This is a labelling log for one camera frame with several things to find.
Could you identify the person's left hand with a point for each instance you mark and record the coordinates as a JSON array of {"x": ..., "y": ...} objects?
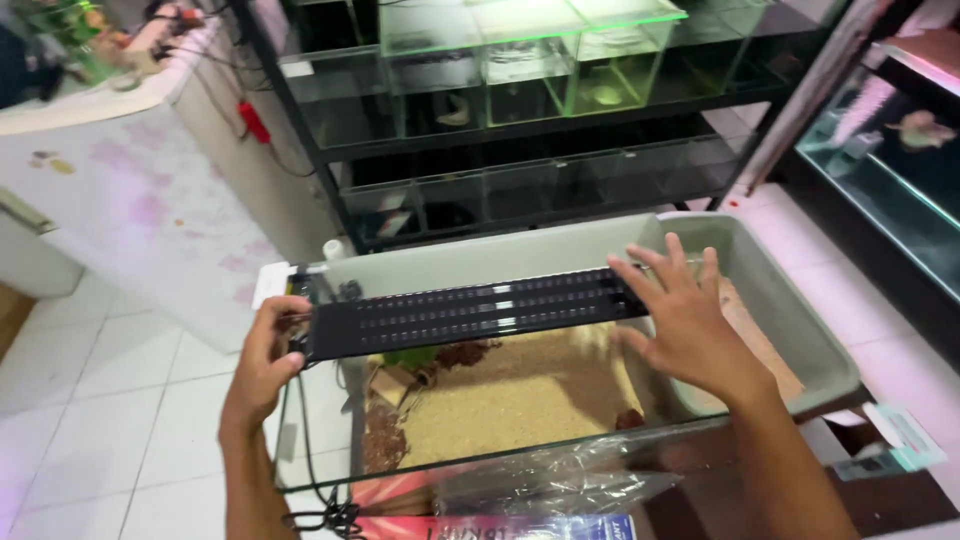
[{"x": 251, "y": 382}]

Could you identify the person's right hand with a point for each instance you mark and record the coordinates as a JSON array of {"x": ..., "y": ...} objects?
[{"x": 690, "y": 330}]

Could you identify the black aquarium light bar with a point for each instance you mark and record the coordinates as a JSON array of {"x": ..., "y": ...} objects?
[{"x": 465, "y": 311}]

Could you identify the brown coarse substrate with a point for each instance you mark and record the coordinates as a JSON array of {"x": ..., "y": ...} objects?
[{"x": 754, "y": 337}]

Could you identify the white flat lid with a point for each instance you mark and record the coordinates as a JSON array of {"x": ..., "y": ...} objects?
[{"x": 268, "y": 285}]

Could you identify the grey plastic tub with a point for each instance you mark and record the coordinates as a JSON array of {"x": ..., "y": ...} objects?
[{"x": 795, "y": 315}]

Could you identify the small dark red rock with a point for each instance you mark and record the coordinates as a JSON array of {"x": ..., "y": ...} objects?
[{"x": 630, "y": 418}]

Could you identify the white bottle cap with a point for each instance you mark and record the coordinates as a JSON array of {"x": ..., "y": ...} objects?
[{"x": 337, "y": 249}]

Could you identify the small green plant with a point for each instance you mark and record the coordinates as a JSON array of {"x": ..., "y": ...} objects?
[{"x": 411, "y": 357}]

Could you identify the tan sand substrate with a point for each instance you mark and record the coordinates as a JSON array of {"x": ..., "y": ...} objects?
[{"x": 517, "y": 397}]

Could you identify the clear plastic bag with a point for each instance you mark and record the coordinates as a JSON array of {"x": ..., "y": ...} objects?
[{"x": 555, "y": 472}]

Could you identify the white cabinet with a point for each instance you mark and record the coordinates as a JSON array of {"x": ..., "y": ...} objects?
[{"x": 150, "y": 210}]

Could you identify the clear glass aquarium tank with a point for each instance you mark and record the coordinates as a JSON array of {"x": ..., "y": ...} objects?
[{"x": 525, "y": 450}]

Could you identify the teal and white packet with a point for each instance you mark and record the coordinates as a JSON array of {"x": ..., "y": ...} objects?
[{"x": 896, "y": 442}]

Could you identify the black rack with glass tanks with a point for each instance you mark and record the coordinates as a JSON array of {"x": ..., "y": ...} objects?
[{"x": 525, "y": 150}]

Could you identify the large glass aquarium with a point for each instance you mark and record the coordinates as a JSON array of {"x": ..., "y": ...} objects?
[{"x": 892, "y": 172}]

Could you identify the red power plug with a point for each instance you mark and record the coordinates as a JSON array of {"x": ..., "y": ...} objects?
[{"x": 253, "y": 121}]

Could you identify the dark wooden stand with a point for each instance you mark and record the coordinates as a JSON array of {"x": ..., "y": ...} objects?
[{"x": 892, "y": 502}]

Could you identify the heap of clutter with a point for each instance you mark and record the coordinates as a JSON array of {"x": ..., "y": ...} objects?
[{"x": 82, "y": 37}]

